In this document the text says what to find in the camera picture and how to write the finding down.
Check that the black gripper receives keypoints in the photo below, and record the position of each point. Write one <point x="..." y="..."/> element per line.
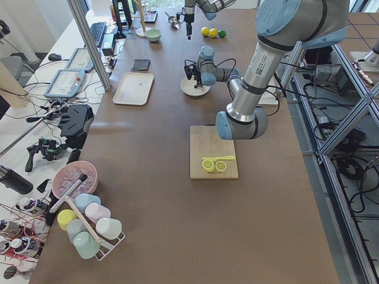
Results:
<point x="188" y="18"/>
<point x="197" y="76"/>

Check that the cream round plate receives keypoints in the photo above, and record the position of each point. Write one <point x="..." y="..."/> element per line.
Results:
<point x="187" y="86"/>

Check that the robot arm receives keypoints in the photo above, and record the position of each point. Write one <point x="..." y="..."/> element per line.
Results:
<point x="209" y="9"/>
<point x="279" y="25"/>

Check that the cream rabbit tray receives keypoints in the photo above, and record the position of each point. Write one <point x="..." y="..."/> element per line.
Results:
<point x="133" y="89"/>

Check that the metal ice scoop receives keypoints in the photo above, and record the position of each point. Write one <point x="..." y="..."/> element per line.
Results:
<point x="174" y="22"/>

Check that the yellow lemon outer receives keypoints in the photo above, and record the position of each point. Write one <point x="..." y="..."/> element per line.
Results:
<point x="205" y="31"/>

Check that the yellow lemon near lime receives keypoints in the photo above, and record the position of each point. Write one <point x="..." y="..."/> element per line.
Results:
<point x="213" y="33"/>

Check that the green lime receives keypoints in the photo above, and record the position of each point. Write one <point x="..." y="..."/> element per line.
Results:
<point x="222" y="34"/>

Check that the green bowl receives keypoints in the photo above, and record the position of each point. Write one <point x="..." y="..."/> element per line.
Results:
<point x="153" y="34"/>

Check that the wooden cup tree stand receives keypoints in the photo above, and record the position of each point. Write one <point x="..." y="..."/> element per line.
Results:
<point x="141" y="31"/>

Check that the wooden cutting board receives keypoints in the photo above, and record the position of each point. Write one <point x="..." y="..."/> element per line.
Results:
<point x="210" y="156"/>

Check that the grey folded cloth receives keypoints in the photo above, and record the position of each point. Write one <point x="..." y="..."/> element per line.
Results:
<point x="140" y="65"/>

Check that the yellow plastic knife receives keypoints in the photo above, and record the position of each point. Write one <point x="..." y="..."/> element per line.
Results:
<point x="230" y="157"/>

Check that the lemon slice upper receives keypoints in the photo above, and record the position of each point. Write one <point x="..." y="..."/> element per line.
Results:
<point x="208" y="165"/>

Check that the lemon slice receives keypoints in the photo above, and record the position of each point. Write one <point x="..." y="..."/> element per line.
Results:
<point x="208" y="165"/>
<point x="220" y="166"/>

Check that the lemon slice lower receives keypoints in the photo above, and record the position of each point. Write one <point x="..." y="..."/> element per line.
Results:
<point x="220" y="166"/>

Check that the black keyboard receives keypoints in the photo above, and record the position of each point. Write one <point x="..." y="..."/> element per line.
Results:
<point x="97" y="30"/>

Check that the far teach pendant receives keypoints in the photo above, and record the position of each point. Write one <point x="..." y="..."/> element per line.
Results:
<point x="80" y="60"/>

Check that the teach pendant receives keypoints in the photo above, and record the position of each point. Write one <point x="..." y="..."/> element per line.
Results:
<point x="80" y="60"/>
<point x="65" y="84"/>

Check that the near teach pendant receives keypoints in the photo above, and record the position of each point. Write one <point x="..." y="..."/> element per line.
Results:
<point x="65" y="84"/>

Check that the black computer mouse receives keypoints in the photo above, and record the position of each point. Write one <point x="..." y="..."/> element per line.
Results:
<point x="54" y="57"/>

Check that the steel black-tipped muddler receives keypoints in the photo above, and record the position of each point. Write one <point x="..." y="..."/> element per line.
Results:
<point x="83" y="177"/>

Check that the pink bowl with ice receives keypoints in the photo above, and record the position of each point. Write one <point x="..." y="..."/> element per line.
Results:
<point x="70" y="174"/>

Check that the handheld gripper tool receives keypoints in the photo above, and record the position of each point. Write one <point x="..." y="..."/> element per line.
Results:
<point x="49" y="148"/>

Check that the pink plastic cup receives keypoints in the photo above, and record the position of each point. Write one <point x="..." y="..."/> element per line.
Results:
<point x="94" y="212"/>

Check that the blue plastic cup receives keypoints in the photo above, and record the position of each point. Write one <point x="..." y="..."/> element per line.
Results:
<point x="84" y="199"/>

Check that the white plastic cup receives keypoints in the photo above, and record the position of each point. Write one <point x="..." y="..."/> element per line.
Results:
<point x="109" y="228"/>

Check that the yellow plastic cup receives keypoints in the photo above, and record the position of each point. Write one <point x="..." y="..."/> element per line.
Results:
<point x="64" y="217"/>

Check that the grey plastic cup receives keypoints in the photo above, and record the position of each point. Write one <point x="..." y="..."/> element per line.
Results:
<point x="74" y="228"/>

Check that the mint green plastic cup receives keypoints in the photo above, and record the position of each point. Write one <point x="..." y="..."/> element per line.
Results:
<point x="85" y="245"/>

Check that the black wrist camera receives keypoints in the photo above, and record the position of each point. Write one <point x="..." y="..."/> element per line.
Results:
<point x="180" y="17"/>
<point x="189" y="68"/>

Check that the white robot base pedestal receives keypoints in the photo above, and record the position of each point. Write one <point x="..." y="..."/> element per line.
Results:
<point x="269" y="97"/>

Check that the aluminium frame post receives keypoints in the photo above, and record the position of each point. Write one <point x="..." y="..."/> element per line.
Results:
<point x="87" y="37"/>

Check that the white wire cup rack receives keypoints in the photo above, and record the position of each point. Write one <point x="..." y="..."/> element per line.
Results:
<point x="107" y="246"/>

